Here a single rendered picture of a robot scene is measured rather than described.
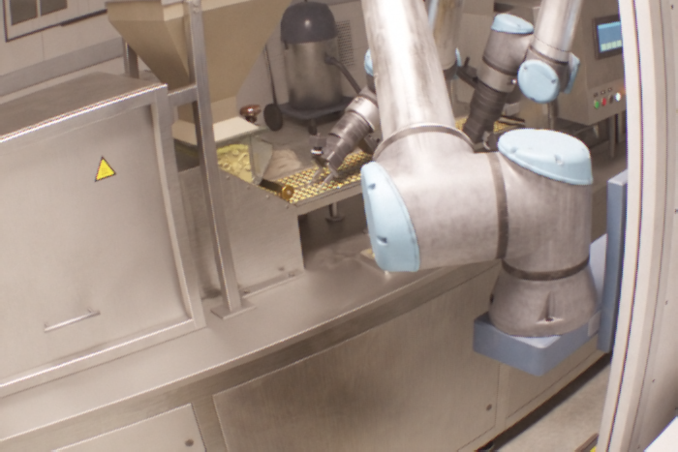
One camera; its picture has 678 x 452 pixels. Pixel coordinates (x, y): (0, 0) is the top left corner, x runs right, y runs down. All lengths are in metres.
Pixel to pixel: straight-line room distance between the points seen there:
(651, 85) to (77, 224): 1.16
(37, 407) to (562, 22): 1.32
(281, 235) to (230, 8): 0.57
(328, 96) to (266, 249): 4.13
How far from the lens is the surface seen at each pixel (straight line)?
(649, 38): 1.12
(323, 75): 6.07
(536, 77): 1.62
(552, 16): 1.60
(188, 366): 1.74
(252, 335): 1.83
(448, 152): 1.18
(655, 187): 1.18
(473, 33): 2.54
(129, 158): 1.73
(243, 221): 1.97
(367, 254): 2.13
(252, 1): 1.85
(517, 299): 1.22
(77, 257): 1.73
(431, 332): 2.10
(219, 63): 1.89
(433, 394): 2.21
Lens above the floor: 1.67
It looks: 19 degrees down
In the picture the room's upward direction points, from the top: 6 degrees counter-clockwise
